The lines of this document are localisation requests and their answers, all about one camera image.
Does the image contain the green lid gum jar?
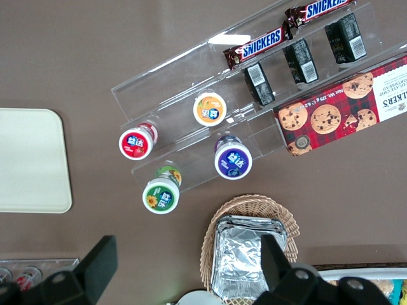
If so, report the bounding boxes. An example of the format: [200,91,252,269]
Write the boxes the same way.
[142,165,183,215]

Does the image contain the white rectangular plastic tray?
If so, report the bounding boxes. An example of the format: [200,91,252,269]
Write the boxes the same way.
[0,108,73,214]

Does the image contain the tan oval wicker basket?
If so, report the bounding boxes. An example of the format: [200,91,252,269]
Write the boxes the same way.
[199,194,300,299]

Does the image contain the clear acrylic stepped display rack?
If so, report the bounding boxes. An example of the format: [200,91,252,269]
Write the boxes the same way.
[111,0,407,194]

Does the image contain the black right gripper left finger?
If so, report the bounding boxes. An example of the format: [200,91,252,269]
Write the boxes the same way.
[0,234,118,305]

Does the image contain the white food container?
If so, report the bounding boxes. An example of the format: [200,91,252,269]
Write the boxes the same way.
[317,268,407,305]

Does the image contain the orange lid gum jar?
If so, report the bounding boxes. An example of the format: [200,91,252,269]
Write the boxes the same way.
[193,91,228,127]

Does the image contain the stacked aluminium foil containers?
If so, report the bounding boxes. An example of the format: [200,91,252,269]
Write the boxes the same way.
[211,214,289,301]

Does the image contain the red lid gum jar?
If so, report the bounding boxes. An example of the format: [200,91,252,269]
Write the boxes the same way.
[118,122,159,160]

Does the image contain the red tartan cookie box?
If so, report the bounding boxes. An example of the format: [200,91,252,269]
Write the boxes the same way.
[272,53,407,157]

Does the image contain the clear acrylic can rack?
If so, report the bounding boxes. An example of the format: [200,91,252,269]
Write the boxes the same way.
[0,257,80,287]

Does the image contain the purple lid gum jar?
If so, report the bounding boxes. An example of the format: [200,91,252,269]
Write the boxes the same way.
[214,135,254,181]

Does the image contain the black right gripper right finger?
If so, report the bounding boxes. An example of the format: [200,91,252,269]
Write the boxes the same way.
[254,234,394,305]

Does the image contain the Snickers chocolate bar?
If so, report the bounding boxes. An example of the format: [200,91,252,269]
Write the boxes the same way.
[222,20,293,71]
[284,0,357,30]

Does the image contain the small black barcode box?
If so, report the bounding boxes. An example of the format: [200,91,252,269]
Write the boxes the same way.
[282,38,319,85]
[243,62,276,107]
[324,12,368,65]

